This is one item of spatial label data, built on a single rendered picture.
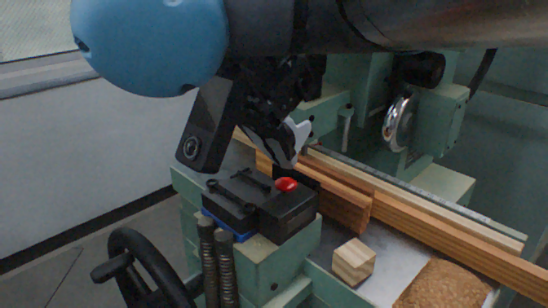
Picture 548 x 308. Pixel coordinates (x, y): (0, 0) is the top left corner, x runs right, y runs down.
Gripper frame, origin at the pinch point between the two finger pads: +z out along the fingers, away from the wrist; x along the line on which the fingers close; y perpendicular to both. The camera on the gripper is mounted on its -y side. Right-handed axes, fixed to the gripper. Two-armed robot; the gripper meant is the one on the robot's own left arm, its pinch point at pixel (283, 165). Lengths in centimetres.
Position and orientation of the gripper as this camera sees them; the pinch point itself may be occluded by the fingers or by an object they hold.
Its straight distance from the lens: 49.0
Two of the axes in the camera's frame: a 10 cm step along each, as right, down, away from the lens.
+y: 6.1, -7.4, 2.8
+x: -7.1, -3.5, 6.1
